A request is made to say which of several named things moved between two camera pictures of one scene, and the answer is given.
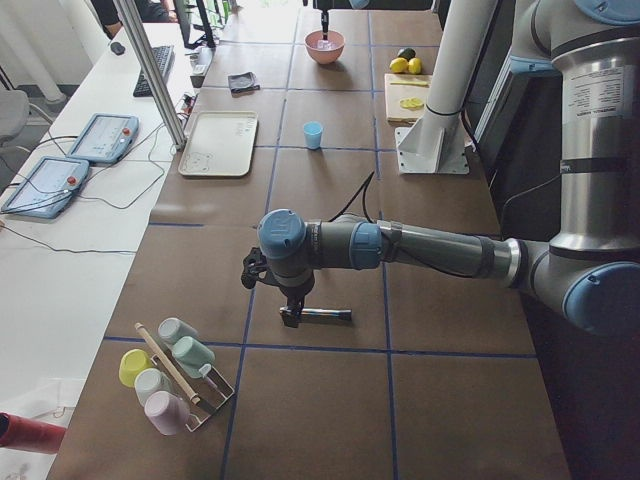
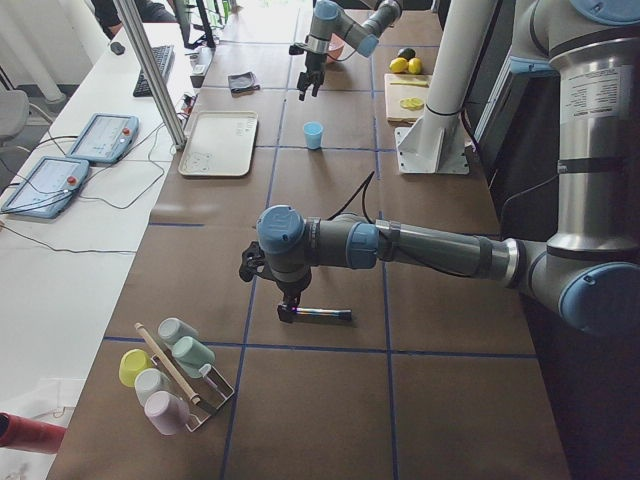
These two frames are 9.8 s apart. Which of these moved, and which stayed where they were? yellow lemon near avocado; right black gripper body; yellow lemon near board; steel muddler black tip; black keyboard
Moved: right black gripper body
Stayed: yellow lemon near avocado; steel muddler black tip; black keyboard; yellow lemon near board
